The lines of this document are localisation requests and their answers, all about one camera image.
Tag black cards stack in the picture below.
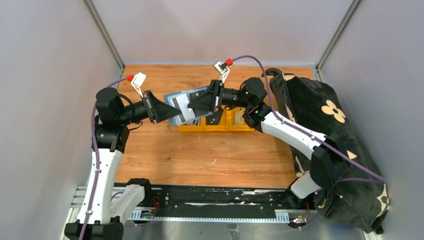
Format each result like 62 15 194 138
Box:
205 108 224 126

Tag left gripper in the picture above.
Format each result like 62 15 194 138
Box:
118 90 182 125

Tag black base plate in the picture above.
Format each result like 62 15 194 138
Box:
130 184 316 223

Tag white grey cards stack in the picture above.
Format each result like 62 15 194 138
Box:
185 119 200 126

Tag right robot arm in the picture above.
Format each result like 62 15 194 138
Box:
187 77 350 209

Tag aluminium frame rail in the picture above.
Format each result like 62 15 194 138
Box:
59 186 382 240

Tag middle yellow bin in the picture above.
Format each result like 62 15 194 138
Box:
202 108 230 132

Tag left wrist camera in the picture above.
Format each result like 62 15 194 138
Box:
130 72 147 99

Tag right yellow bin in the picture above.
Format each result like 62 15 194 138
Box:
228 107 254 132

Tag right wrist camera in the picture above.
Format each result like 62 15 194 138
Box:
213 61 230 83

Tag white card black stripe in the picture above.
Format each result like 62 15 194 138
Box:
172 93 196 124

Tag purple cable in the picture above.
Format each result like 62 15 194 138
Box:
225 54 388 185
77 74 147 240

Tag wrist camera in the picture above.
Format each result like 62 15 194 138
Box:
130 72 147 99
213 61 230 83

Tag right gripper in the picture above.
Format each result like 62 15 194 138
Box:
187 79 252 113

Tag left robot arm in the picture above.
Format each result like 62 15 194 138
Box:
64 87 181 240

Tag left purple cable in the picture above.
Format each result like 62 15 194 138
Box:
77 74 147 240

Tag black floral plush blanket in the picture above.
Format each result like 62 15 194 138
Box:
265 68 390 235

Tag gold cards stack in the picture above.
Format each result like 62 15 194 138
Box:
234 110 246 126

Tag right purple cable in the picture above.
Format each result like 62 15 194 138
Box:
225 54 388 185

